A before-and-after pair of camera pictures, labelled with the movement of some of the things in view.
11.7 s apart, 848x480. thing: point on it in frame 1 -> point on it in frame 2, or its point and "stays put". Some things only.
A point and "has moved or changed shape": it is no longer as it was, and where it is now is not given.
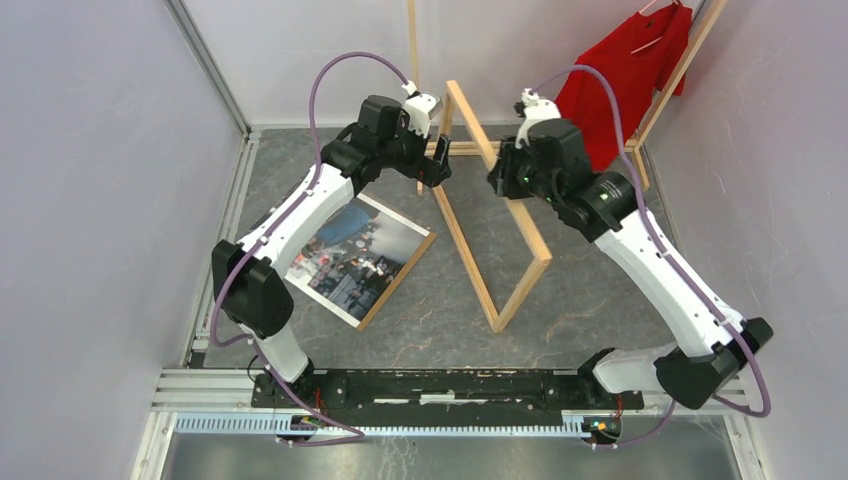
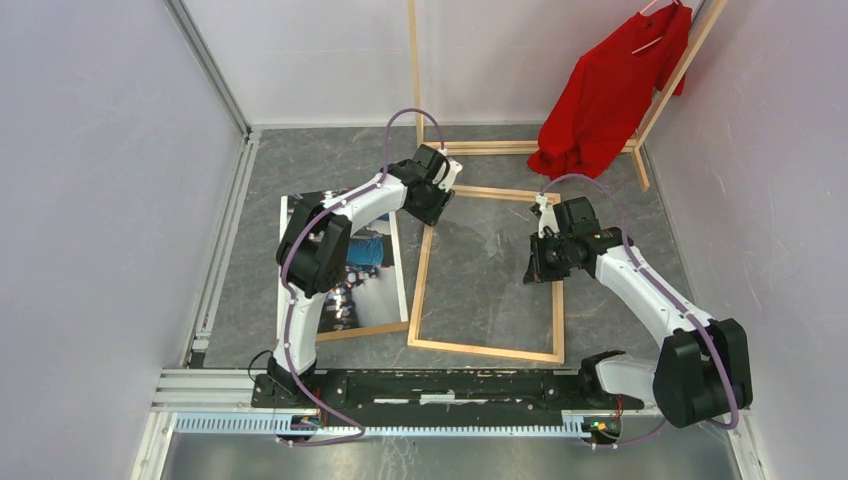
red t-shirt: [646, 55] stays put
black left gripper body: [407, 153] -> [432, 204]
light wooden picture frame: [454, 88] -> [414, 341]
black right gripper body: [519, 178] -> [550, 259]
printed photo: [352, 260] has moved or changed shape
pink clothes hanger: [677, 2] stays put
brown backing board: [410, 265] -> [362, 331]
